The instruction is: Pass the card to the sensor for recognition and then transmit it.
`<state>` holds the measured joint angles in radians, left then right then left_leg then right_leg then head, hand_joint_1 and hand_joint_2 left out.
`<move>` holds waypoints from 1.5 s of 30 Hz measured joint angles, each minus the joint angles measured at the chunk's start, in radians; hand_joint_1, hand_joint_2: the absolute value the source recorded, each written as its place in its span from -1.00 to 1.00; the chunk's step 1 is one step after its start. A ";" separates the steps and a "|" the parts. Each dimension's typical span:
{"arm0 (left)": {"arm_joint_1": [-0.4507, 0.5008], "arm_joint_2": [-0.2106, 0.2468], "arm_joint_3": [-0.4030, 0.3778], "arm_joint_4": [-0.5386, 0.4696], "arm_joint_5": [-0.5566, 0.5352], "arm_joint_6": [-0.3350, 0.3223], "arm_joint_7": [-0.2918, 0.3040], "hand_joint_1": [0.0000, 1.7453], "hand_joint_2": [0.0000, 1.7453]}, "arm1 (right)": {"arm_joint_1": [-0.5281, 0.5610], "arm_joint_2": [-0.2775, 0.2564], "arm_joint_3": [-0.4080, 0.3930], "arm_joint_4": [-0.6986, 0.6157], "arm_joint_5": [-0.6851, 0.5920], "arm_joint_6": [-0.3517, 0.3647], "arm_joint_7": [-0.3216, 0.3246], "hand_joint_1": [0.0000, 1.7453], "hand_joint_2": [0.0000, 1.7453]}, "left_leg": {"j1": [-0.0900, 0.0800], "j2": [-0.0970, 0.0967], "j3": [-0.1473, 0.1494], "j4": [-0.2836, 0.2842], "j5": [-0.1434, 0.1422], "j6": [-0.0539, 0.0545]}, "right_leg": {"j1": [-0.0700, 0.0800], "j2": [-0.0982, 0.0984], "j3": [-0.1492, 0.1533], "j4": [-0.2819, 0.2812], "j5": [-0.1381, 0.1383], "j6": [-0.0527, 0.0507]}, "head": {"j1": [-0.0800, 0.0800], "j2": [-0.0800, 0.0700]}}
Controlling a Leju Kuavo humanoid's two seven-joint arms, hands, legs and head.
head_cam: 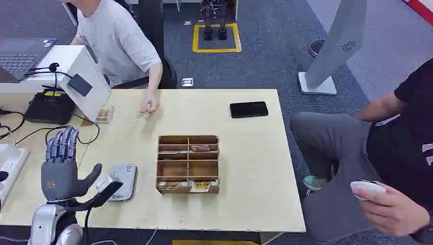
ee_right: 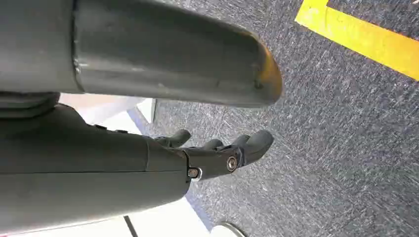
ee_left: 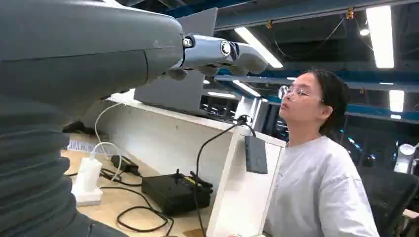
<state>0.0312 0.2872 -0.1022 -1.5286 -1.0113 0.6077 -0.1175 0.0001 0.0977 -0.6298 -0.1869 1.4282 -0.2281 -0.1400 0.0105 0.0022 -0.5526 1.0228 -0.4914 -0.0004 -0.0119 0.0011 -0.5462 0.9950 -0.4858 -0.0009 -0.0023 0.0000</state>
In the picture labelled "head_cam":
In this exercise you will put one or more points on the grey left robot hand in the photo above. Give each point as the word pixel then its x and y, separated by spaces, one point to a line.
pixel 59 179

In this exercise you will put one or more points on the white handheld device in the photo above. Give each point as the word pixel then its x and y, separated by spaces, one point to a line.
pixel 368 186

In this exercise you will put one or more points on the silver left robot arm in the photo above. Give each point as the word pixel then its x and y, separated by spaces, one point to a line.
pixel 45 223

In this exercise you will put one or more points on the white power strip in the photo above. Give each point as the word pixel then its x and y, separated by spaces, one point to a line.
pixel 11 165

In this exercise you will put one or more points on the grey card reader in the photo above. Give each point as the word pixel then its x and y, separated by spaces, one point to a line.
pixel 126 181

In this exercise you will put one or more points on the black desk telephone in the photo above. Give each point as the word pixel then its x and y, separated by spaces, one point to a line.
pixel 50 107

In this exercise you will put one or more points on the white slanted stand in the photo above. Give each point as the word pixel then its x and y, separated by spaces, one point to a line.
pixel 93 91

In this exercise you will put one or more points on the black square pad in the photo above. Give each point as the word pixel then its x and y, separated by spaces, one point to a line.
pixel 80 85

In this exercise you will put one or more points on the card with dark yellow print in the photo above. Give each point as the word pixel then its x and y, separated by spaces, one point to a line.
pixel 169 185

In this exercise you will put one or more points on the person's hand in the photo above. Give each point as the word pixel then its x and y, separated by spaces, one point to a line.
pixel 148 103
pixel 392 211

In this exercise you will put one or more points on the white side desk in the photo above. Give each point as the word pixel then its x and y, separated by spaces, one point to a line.
pixel 57 61

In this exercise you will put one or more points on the grey laptop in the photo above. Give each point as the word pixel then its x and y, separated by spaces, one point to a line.
pixel 20 57

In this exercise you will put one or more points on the wooden card box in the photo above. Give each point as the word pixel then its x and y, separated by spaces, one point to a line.
pixel 188 165

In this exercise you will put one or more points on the card with bright yellow print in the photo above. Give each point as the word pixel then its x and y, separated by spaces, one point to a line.
pixel 200 187

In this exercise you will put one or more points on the card with brown print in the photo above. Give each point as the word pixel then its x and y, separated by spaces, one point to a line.
pixel 200 148

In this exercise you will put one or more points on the person in pale shirt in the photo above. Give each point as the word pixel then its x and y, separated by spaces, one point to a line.
pixel 115 37

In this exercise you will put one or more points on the metal floor socket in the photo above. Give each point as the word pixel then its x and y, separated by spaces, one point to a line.
pixel 187 82

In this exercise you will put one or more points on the black office chair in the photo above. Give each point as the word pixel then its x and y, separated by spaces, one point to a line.
pixel 154 30

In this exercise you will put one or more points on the black smartphone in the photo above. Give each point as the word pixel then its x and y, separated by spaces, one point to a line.
pixel 249 109

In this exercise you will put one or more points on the black robot feet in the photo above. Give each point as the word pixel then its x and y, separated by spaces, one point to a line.
pixel 214 33

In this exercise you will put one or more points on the teal shoe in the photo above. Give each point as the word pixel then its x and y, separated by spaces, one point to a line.
pixel 314 182

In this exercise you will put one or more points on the black shoe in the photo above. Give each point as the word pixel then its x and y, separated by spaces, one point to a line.
pixel 316 47

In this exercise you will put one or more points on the grey panel on white base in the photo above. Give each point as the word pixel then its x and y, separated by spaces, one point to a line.
pixel 338 37

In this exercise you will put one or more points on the person in black shirt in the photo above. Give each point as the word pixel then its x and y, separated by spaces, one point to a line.
pixel 399 142

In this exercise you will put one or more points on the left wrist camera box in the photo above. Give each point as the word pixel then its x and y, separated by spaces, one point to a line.
pixel 105 185

